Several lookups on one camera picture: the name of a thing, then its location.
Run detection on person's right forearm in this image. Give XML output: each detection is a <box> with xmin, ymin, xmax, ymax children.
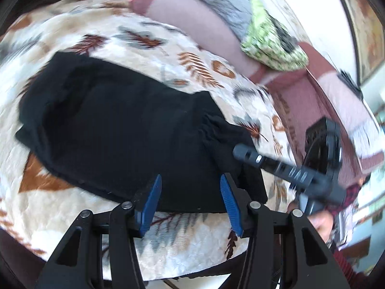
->
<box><xmin>328</xmin><ymin>241</ymin><xmax>367</xmax><ymax>287</ymax></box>

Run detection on grey quilt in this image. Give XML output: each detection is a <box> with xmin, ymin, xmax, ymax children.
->
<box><xmin>141</xmin><ymin>0</ymin><xmax>259</xmax><ymax>41</ymax></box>

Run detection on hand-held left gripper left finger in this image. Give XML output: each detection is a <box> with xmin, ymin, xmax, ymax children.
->
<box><xmin>35</xmin><ymin>174</ymin><xmax>163</xmax><ymax>289</ymax></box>

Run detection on green patterned pillow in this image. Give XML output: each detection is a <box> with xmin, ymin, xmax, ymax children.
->
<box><xmin>240</xmin><ymin>0</ymin><xmax>309</xmax><ymax>71</ymax></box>

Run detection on leaf printed blanket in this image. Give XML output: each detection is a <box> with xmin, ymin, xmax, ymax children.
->
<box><xmin>0</xmin><ymin>0</ymin><xmax>298</xmax><ymax>282</ymax></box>

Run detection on framed wall picture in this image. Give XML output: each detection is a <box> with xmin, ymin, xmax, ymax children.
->
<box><xmin>330</xmin><ymin>0</ymin><xmax>385</xmax><ymax>85</ymax></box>

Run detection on small black object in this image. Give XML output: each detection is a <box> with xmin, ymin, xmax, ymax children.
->
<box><xmin>338</xmin><ymin>70</ymin><xmax>364</xmax><ymax>97</ymax></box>

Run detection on person's right hand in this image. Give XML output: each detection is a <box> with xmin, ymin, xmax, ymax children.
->
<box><xmin>287</xmin><ymin>201</ymin><xmax>336</xmax><ymax>243</ymax></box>

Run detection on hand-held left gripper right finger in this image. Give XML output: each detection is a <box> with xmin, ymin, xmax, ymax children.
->
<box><xmin>220</xmin><ymin>173</ymin><xmax>352</xmax><ymax>289</ymax></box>

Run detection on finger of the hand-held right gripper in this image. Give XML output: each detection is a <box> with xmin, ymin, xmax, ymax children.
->
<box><xmin>233</xmin><ymin>144</ymin><xmax>302</xmax><ymax>188</ymax></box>

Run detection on black pants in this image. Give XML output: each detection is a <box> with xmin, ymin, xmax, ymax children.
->
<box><xmin>15</xmin><ymin>51</ymin><xmax>269</xmax><ymax>214</ymax></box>

